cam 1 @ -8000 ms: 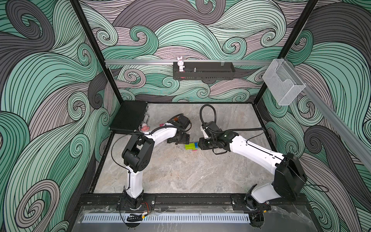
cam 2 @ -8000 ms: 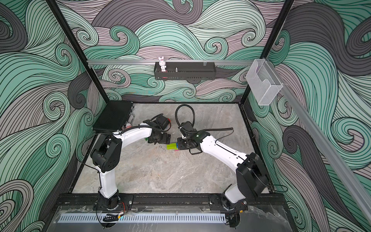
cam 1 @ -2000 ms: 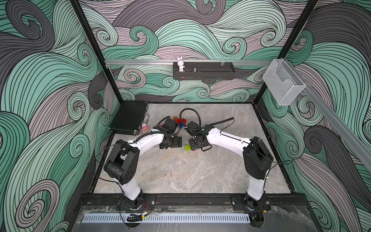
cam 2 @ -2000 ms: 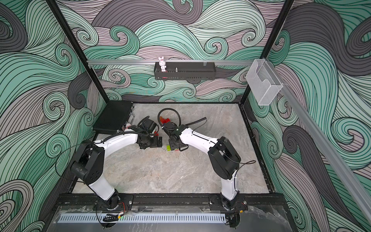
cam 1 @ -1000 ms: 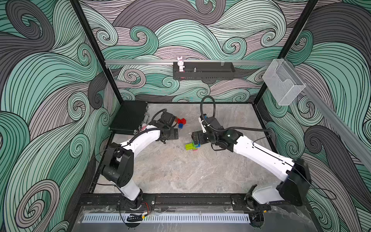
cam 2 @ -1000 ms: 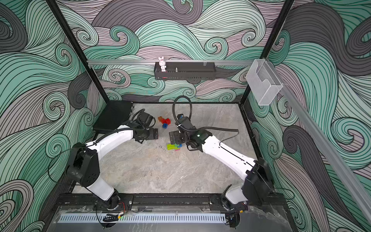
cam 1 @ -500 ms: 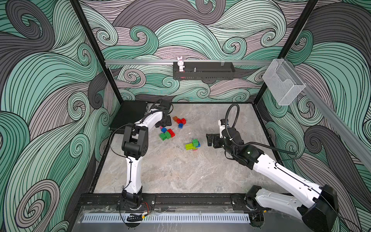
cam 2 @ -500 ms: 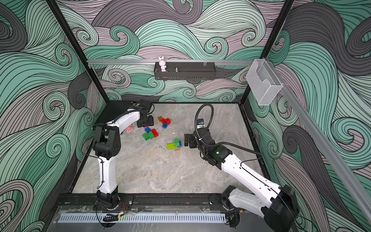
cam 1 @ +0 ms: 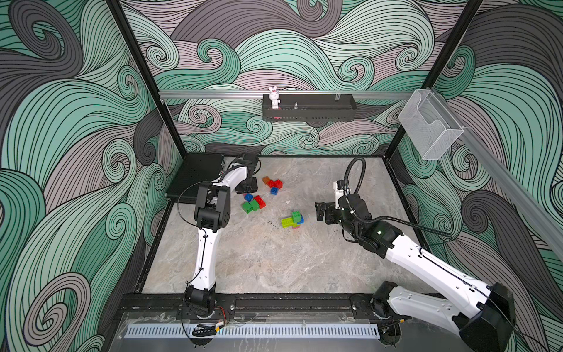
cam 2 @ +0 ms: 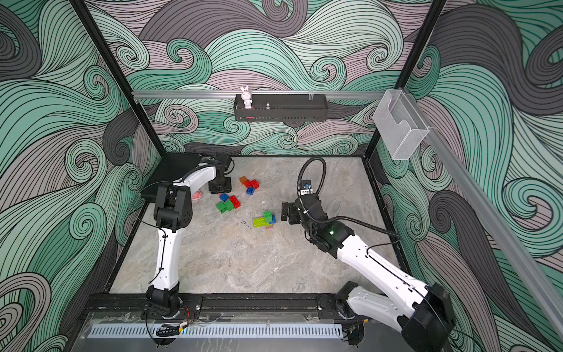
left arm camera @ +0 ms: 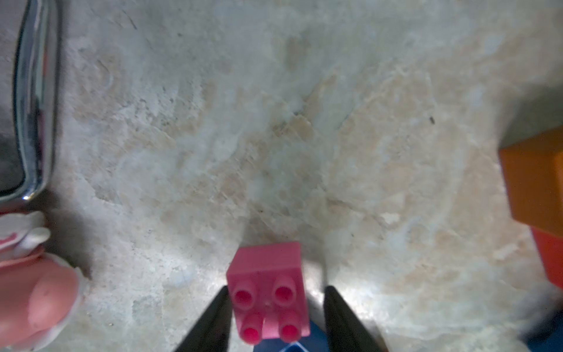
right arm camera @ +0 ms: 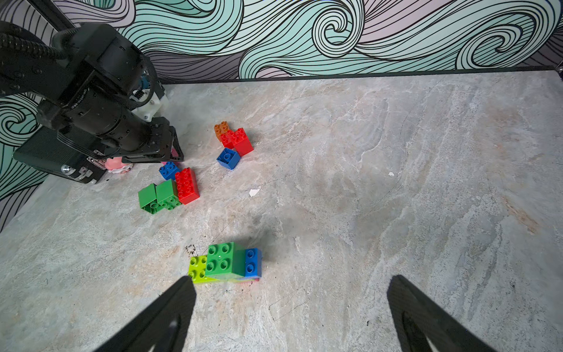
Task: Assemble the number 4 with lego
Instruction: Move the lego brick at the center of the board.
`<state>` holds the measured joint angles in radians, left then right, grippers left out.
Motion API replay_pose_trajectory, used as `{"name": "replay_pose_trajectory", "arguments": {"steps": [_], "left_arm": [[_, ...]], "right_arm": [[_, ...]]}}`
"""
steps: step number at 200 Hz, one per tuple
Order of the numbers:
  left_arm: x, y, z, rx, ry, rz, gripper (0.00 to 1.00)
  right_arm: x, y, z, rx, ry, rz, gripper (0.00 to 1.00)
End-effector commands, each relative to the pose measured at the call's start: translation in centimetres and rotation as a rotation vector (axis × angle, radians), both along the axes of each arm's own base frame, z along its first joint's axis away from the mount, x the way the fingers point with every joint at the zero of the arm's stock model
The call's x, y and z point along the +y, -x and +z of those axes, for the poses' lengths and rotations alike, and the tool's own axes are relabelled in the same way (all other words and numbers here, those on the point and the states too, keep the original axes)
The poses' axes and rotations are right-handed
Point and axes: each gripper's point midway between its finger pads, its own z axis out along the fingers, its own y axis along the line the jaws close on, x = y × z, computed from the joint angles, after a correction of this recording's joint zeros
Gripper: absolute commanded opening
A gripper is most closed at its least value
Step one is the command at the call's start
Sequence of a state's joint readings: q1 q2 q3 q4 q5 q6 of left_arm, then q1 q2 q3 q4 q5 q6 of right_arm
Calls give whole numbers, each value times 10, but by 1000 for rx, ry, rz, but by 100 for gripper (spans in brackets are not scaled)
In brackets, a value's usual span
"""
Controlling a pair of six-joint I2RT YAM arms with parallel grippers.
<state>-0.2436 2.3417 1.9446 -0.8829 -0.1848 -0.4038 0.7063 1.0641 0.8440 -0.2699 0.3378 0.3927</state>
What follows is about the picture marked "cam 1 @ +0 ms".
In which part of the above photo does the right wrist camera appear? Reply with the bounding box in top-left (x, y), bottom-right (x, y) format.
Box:
top-left (334, 180), bottom-right (347, 210)

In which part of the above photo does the black wall shelf tray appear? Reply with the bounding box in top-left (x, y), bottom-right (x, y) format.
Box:
top-left (262, 92), bottom-right (358, 123)

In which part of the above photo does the white slotted cable duct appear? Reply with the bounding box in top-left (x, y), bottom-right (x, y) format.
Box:
top-left (123, 323), bottom-right (380, 340)

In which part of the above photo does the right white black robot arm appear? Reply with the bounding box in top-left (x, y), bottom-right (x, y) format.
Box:
top-left (315, 157), bottom-right (515, 351)

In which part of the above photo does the right wall aluminium rail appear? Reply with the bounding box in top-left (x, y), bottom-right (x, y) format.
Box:
top-left (426, 89), bottom-right (562, 258)

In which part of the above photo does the horizontal aluminium rail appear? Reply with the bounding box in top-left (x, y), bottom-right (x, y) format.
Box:
top-left (158, 89), bottom-right (413, 101)

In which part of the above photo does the lime long lego brick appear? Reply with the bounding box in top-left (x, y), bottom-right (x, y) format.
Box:
top-left (281, 217), bottom-right (296, 228)

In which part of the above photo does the red lego brick back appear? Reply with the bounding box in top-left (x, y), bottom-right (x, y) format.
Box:
top-left (268, 180), bottom-right (283, 189)

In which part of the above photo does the clear acrylic wall holder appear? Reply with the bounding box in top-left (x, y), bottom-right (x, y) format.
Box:
top-left (399, 89), bottom-right (464, 161)

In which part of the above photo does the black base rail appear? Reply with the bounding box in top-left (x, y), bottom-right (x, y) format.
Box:
top-left (118, 292), bottom-right (467, 321)

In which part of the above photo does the green lego brick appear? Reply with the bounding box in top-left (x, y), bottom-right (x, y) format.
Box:
top-left (292, 211), bottom-right (302, 224)
top-left (249, 199), bottom-right (260, 211)
top-left (241, 202), bottom-right (254, 214)

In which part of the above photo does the white pink bunny figurine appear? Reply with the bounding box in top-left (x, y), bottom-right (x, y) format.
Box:
top-left (268, 86), bottom-right (281, 109)

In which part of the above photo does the black case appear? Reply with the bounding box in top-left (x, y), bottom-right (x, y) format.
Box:
top-left (166, 153), bottom-right (224, 205)

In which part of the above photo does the red long lego brick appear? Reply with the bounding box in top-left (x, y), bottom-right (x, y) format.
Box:
top-left (254, 196), bottom-right (266, 209)

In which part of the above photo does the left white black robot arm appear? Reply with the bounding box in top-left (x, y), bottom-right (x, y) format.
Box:
top-left (184, 153), bottom-right (260, 315)

